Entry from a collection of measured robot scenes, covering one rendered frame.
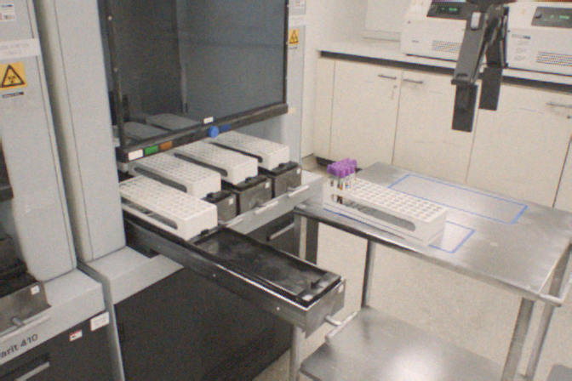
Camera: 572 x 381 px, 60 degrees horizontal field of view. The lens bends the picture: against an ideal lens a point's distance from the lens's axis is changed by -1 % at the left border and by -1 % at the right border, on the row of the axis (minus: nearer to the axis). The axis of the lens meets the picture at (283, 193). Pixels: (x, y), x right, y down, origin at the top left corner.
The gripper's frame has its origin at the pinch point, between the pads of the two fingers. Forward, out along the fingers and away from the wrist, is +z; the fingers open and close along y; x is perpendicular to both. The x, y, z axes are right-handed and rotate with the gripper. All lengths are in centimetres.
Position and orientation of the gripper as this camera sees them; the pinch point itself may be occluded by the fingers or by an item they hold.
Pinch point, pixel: (476, 112)
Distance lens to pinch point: 85.8
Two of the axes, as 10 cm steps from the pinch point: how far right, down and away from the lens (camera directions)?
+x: -8.1, -2.2, 5.4
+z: 0.3, 9.1, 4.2
